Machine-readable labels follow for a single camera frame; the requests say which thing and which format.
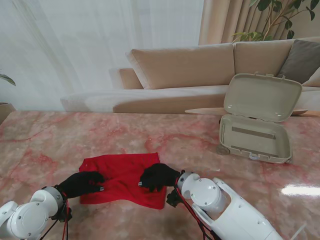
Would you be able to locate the tall green leafy plant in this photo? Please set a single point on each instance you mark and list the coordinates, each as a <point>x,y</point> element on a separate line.
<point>251,35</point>

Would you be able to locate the beige hard-shell suitcase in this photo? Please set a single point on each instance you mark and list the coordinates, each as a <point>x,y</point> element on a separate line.
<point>260,95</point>

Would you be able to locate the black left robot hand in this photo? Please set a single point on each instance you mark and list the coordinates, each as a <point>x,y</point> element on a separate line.
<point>80,183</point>

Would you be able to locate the grey-brown cushion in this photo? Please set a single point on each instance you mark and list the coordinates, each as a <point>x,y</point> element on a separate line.
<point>300,60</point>

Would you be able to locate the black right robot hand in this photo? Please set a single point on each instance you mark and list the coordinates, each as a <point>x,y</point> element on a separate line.
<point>160,176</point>

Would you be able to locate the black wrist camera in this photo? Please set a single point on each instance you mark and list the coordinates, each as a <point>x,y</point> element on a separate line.
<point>173,198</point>
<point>62,215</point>

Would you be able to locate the white sheer curtain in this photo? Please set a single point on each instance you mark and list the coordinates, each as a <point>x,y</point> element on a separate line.
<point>75,50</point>

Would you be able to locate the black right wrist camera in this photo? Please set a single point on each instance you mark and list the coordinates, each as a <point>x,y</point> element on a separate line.
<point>173,198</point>

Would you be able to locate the red shirt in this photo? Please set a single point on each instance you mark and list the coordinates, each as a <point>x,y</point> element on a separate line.
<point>125,172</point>

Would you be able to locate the beige pleated curtain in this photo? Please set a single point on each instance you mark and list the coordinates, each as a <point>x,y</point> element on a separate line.
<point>225,20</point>

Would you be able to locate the cream cushion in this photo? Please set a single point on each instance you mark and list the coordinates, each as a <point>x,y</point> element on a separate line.
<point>313,80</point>

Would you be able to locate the light wooden coffee table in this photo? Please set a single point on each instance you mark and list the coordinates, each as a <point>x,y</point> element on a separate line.
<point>207,110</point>

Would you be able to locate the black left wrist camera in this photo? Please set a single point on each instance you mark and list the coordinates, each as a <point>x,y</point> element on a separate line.
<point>62,215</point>

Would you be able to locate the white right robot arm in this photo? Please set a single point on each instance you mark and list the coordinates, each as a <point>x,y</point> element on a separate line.
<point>207,190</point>

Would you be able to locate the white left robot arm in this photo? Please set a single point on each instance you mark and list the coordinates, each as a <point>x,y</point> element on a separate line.
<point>27,220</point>

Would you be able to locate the beige sofa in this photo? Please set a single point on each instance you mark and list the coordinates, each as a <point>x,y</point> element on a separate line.
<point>180,65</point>

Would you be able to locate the potted plant with beige pot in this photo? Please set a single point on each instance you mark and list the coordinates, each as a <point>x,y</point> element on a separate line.
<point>5,108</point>

